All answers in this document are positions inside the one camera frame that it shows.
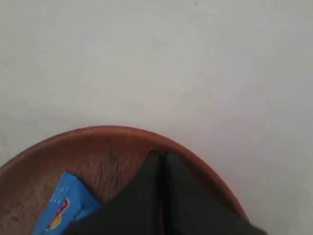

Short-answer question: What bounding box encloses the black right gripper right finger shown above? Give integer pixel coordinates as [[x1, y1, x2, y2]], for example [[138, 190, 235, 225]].
[[161, 151, 266, 235]]

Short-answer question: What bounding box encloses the brown round plate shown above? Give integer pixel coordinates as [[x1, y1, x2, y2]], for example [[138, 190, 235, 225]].
[[0, 126, 248, 235]]

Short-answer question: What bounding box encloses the blue chips bag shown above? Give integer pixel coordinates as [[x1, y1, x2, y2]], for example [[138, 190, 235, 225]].
[[31, 172, 101, 235]]

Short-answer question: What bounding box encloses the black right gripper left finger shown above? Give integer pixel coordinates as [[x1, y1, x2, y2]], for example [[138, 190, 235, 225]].
[[63, 151, 162, 235]]

